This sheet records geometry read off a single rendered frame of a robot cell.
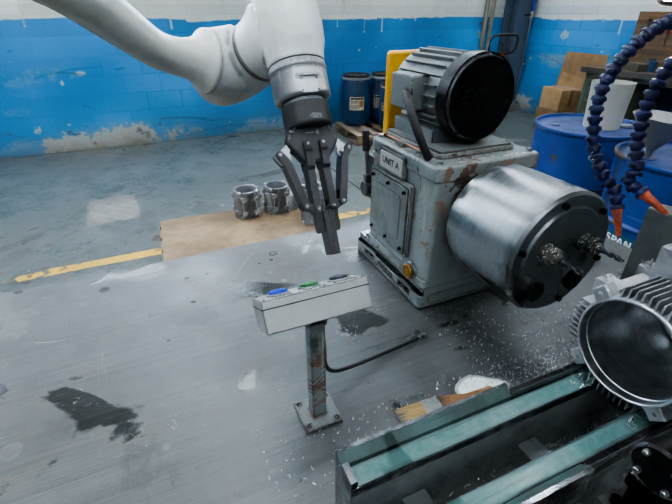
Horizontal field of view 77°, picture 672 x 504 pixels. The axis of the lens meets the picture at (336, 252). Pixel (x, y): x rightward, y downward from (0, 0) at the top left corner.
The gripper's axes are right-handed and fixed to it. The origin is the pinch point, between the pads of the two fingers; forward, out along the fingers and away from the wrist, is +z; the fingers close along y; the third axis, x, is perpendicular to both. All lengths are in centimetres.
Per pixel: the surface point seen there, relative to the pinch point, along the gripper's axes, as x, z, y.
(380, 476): -13.8, 32.0, -4.7
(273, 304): -3.5, 8.5, -11.7
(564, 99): 334, -107, 473
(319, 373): 4.5, 22.9, -4.9
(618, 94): 89, -41, 206
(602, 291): -19.1, 16.2, 33.0
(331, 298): -3.5, 9.8, -3.0
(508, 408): -12.4, 31.2, 18.2
